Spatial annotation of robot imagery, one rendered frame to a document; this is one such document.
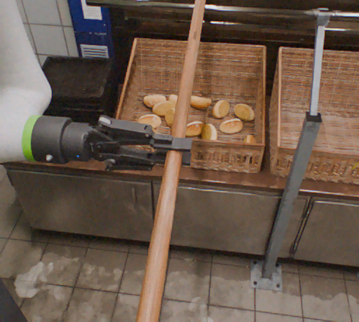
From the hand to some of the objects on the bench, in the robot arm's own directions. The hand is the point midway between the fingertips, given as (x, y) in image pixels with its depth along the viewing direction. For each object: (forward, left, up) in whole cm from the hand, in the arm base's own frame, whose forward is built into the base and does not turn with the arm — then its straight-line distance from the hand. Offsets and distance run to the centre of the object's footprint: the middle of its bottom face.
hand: (173, 150), depth 77 cm
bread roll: (-15, +87, -59) cm, 106 cm away
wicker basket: (+2, +73, -60) cm, 95 cm away
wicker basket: (+62, +69, -60) cm, 110 cm away
